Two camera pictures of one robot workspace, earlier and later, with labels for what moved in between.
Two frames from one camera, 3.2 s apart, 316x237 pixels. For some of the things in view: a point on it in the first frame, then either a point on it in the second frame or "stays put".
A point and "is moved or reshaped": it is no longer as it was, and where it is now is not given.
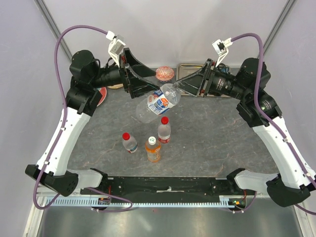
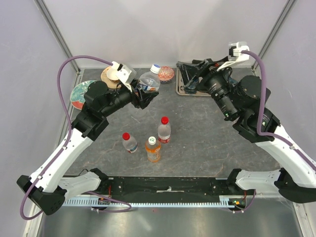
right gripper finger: x=198 y=76 → x=188 y=71
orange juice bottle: x=152 y=148 stays put
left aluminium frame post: x=53 y=26 stays put
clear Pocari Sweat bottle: x=157 y=103 is moved or reshaped
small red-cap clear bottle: x=129 y=142 stays put
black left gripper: x=133 y=83 → x=145 y=98
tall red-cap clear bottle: x=164 y=131 stays put
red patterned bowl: x=164 y=73 stays put
